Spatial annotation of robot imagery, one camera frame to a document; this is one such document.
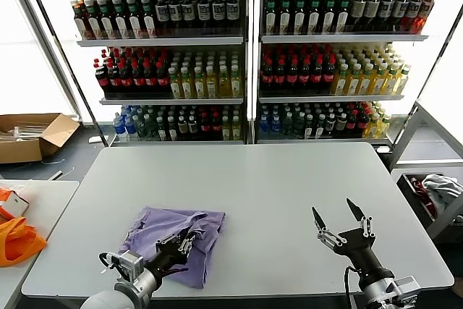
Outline grey metal shelf rack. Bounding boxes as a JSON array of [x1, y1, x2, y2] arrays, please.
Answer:
[[49, 0, 250, 145], [251, 0, 457, 145]]

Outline red garment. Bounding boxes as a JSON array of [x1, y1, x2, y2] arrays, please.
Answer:
[[412, 177, 441, 216]]

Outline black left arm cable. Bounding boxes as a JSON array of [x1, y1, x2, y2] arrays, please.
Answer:
[[99, 251, 120, 274]]

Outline green label tea bottle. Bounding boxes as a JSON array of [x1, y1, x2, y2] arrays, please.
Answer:
[[85, 0, 101, 39], [292, 0, 307, 35], [307, 0, 322, 35], [314, 115, 326, 139], [126, 0, 143, 38], [303, 115, 315, 139], [166, 116, 179, 141], [112, 0, 128, 39], [140, 0, 156, 38], [278, 0, 293, 35], [263, 0, 279, 35], [336, 0, 351, 34], [321, 0, 336, 34], [98, 0, 115, 39], [156, 116, 168, 141]]

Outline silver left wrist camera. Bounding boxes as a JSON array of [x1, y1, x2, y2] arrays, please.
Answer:
[[108, 250, 145, 283]]

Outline brown cardboard box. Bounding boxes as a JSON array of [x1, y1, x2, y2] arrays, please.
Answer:
[[0, 112, 81, 164]]

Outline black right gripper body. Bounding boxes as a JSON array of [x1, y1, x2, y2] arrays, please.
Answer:
[[334, 229, 394, 283]]

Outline white strips bundle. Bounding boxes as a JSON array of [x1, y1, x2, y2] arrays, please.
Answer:
[[0, 124, 50, 142]]

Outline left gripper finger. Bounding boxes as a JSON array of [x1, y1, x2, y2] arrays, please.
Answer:
[[156, 232, 184, 248], [179, 235, 197, 254]]

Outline grey metal cart frame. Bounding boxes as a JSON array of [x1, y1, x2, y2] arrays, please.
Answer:
[[389, 98, 463, 245]]

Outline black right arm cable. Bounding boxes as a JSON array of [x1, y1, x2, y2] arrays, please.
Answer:
[[343, 265, 362, 309]]

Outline orange fabric bag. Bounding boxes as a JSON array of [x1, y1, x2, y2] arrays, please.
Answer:
[[0, 186, 48, 267]]

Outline purple printed t-shirt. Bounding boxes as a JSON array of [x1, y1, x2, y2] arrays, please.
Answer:
[[118, 206, 227, 290]]

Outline dark drink bottle beige label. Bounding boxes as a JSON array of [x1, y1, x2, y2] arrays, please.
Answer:
[[365, 0, 381, 31], [350, 0, 367, 31]]

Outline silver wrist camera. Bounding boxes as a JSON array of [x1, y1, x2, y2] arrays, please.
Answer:
[[108, 250, 145, 283], [394, 275, 424, 305]]

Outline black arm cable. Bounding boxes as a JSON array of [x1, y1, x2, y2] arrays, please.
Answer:
[[99, 251, 120, 274], [343, 265, 362, 309]]

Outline black slanted frame post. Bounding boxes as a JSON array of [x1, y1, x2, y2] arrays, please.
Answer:
[[391, 7, 463, 147], [20, 0, 109, 146]]

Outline black storage bin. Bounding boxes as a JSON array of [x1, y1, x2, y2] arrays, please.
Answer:
[[402, 173, 463, 230]]

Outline white grey garment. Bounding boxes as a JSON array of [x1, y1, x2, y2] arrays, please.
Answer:
[[421, 174, 463, 216]]

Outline green drink bottle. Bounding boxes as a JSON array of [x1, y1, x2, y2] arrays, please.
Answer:
[[292, 112, 305, 135], [134, 115, 147, 140], [145, 114, 157, 140], [281, 112, 294, 135]]

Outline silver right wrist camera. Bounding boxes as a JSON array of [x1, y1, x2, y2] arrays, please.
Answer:
[[394, 275, 424, 305]]

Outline grey slanted frame post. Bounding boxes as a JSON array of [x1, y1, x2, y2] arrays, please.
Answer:
[[6, 0, 81, 119]]

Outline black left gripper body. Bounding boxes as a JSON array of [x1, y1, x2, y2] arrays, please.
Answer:
[[146, 242, 187, 281]]

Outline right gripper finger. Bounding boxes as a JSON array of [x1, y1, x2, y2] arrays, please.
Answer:
[[346, 198, 375, 240], [311, 207, 344, 250]]

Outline white orange carton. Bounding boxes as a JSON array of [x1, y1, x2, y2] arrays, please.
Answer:
[[0, 190, 30, 221]]

